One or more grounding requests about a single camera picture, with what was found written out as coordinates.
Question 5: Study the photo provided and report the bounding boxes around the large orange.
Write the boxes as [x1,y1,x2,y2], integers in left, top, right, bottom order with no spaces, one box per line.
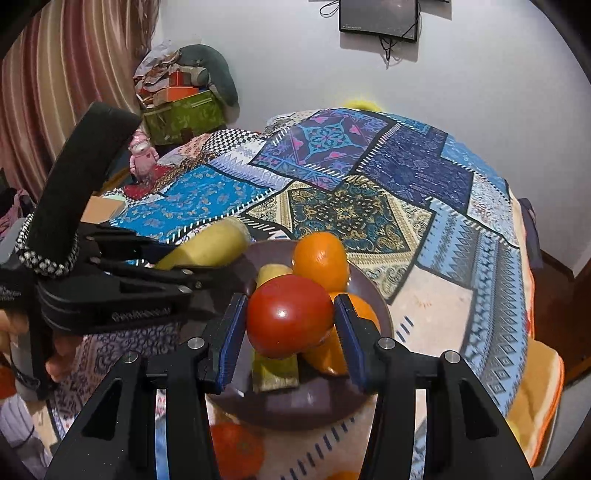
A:
[303,293,381,377]

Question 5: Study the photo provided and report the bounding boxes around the yellow banana piece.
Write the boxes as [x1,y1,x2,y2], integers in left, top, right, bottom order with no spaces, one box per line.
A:
[250,263,302,394]
[154,217,252,270]

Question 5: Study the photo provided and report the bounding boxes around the red tomato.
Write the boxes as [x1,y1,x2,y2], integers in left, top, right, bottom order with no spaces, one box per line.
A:
[246,274,334,354]

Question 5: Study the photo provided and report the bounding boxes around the small mandarin orange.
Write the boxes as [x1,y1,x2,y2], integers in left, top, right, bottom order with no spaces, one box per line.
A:
[293,232,349,292]

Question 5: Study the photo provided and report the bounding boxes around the left hand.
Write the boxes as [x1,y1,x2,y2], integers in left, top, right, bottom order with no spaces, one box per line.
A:
[0,310,82,383]

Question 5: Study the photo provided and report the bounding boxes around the cardboard box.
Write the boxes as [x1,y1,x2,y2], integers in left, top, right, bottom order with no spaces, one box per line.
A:
[81,196,125,224]

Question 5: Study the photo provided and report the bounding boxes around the dark purple round plate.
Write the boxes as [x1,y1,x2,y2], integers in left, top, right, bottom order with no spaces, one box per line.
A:
[207,240,392,431]

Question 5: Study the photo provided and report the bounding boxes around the mandarin orange near tomatoes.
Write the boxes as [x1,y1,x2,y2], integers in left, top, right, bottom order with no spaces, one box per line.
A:
[211,422,266,480]

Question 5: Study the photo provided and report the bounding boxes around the pink plush toy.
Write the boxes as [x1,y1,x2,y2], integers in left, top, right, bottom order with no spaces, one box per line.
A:
[128,128,159,182]

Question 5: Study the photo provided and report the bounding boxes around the patchwork patterned bedspread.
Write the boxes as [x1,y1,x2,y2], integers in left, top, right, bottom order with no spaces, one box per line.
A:
[45,107,530,480]

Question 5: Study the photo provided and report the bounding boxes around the mandarin orange on bedspread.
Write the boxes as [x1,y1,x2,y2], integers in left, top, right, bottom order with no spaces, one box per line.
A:
[325,470,359,480]

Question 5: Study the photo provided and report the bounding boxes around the green patterned box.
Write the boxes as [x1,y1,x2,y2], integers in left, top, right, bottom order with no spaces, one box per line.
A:
[143,90,225,145]

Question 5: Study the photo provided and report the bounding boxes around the striped curtain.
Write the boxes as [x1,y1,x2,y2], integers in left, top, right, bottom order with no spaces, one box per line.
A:
[1,1,160,197]

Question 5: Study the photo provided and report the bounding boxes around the orange yellow fleece blanket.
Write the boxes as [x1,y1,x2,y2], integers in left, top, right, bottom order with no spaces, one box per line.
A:
[507,196,565,466]

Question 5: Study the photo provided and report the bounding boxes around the dark green pillow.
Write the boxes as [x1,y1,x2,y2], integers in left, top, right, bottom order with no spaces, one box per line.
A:
[178,44,238,107]

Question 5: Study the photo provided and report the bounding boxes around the wall mounted black monitor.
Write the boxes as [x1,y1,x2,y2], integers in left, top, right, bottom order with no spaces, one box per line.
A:
[339,0,420,43]

